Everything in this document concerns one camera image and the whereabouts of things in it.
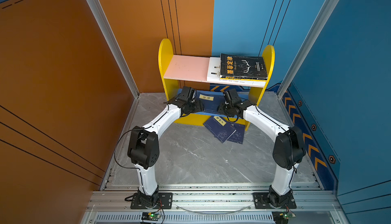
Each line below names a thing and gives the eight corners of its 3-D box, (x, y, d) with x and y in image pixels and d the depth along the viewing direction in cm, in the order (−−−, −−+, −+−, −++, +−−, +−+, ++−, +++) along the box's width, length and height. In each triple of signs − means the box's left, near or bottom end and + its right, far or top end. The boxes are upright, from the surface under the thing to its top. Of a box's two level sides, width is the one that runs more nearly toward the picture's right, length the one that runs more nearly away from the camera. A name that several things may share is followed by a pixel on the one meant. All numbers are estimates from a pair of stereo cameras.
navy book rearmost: (224, 142, 96) (225, 139, 93) (230, 123, 104) (230, 121, 102) (241, 147, 93) (242, 145, 91) (245, 128, 102) (246, 125, 99)
